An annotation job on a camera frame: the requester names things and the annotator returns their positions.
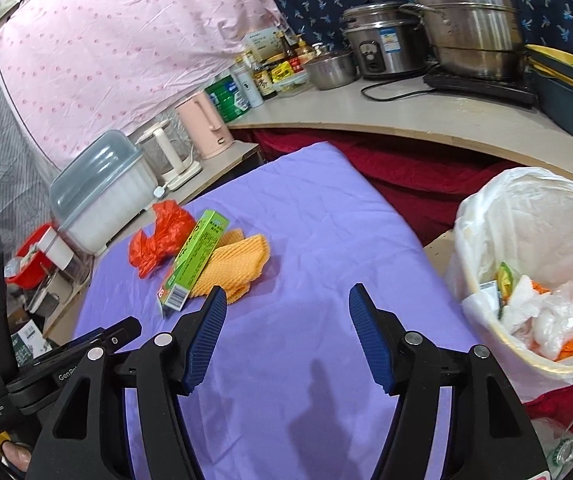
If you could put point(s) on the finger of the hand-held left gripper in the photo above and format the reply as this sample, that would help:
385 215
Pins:
121 332

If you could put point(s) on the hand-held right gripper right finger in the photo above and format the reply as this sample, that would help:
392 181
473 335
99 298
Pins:
371 340

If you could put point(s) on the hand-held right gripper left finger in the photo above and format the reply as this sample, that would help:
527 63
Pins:
206 340

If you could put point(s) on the green and white drink carton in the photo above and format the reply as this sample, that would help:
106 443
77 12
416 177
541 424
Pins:
506 280

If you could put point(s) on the white paper towel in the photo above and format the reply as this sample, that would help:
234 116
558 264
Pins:
521 305

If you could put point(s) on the orange red-printed plastic bag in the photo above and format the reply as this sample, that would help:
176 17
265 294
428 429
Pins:
568 349

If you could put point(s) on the bin with white bag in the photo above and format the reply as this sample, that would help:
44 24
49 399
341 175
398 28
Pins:
526 210

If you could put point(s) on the person's left hand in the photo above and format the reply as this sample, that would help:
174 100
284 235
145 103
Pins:
16 455

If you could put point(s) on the small yellow foam net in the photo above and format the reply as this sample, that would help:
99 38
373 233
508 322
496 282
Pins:
226 290

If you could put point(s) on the green cardboard box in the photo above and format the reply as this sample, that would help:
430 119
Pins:
194 260

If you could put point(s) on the large yellow foam net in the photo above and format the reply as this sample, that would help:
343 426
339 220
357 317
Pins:
246 255

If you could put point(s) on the red-orange plastic bag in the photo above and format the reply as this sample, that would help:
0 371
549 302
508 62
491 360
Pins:
159 240

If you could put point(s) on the red plastic basket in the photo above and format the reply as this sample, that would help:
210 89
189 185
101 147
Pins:
29 255

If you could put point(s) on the purple cloth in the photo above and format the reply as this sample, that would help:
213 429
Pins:
291 240

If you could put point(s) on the white container with clear lid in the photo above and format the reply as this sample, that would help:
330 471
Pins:
101 195

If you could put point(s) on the dark red cloth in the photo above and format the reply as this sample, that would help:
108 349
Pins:
416 180

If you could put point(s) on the grey striped cloth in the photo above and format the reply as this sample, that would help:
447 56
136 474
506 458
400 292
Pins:
1 160

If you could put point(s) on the pink electric kettle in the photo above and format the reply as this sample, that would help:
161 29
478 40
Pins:
201 125

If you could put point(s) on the clear bag with green print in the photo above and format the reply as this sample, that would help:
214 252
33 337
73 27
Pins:
571 440

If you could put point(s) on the green tin can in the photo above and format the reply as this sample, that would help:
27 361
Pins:
226 100

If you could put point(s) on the white bottle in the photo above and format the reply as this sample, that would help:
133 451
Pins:
249 85

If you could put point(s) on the dark sauce bottle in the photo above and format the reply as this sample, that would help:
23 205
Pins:
264 80

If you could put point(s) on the steel bowl with lid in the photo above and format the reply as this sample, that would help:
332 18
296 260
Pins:
331 70

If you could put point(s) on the black induction cooker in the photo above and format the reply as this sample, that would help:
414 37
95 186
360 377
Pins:
481 90

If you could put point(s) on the yellow food packet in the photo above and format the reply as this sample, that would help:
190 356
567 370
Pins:
289 75

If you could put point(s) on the pink dotted curtain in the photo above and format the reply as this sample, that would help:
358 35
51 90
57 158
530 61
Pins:
116 50

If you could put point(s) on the orange-capped sauce bottle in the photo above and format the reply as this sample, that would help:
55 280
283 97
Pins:
305 52

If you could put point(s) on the steel rice cooker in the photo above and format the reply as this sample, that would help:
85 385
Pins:
386 45

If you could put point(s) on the white and green carton box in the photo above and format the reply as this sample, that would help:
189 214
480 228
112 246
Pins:
264 45

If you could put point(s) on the brown sauce bottle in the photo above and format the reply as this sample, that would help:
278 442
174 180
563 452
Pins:
290 47

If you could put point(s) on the blue basin with yellow rim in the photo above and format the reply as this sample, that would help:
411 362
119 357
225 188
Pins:
571 105

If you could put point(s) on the large steel steamer pot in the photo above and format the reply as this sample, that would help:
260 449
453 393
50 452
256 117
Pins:
466 20

